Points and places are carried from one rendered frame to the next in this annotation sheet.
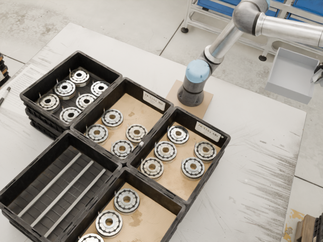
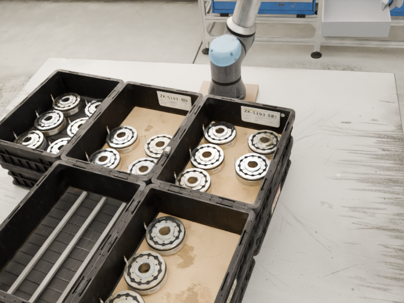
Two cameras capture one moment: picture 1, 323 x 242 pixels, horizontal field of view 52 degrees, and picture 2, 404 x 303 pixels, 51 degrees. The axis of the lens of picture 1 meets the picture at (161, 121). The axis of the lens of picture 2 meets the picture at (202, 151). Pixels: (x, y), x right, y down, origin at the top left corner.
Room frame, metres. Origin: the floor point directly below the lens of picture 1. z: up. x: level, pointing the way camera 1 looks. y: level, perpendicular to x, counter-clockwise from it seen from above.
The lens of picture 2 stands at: (-0.11, -0.07, 1.76)
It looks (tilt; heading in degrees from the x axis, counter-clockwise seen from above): 44 degrees down; 3
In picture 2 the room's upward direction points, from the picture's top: 8 degrees counter-clockwise
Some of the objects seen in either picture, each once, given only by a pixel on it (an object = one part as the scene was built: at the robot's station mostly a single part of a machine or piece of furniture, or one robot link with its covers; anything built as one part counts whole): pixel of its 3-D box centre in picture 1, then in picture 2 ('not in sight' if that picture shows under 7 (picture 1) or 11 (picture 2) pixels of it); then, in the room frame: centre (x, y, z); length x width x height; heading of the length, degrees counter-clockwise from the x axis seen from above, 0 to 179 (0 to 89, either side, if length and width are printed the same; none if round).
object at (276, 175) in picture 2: (179, 157); (228, 159); (0.76, -0.10, 0.87); 0.40 x 0.30 x 0.11; 155
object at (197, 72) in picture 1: (196, 75); (225, 58); (1.26, -0.14, 0.89); 0.13 x 0.12 x 0.14; 156
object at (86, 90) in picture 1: (74, 93); (63, 121); (1.02, 0.44, 0.87); 0.40 x 0.30 x 0.11; 155
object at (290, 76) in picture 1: (292, 74); (353, 8); (1.20, -0.57, 1.07); 0.27 x 0.20 x 0.05; 164
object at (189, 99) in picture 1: (192, 90); (226, 84); (1.25, -0.14, 0.78); 0.15 x 0.15 x 0.10
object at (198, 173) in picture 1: (192, 167); (252, 166); (0.73, -0.17, 0.86); 0.10 x 0.10 x 0.01
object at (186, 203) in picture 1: (180, 151); (227, 146); (0.76, -0.10, 0.92); 0.40 x 0.30 x 0.02; 155
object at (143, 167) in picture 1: (152, 167); (192, 181); (0.69, 0.00, 0.86); 0.10 x 0.10 x 0.01
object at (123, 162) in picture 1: (124, 117); (136, 127); (0.89, 0.17, 0.92); 0.40 x 0.30 x 0.02; 155
